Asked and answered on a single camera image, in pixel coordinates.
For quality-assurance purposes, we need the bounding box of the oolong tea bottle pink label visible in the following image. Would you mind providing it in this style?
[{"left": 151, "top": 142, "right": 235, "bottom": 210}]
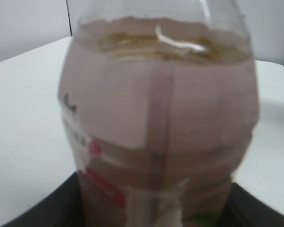
[{"left": 58, "top": 0, "right": 258, "bottom": 227}]

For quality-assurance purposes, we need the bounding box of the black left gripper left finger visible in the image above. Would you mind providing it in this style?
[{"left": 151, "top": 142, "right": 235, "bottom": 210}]
[{"left": 3, "top": 173, "right": 85, "bottom": 227}]

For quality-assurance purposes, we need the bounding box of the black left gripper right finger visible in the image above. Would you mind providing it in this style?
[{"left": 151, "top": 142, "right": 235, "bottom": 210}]
[{"left": 223, "top": 183, "right": 284, "bottom": 227}]

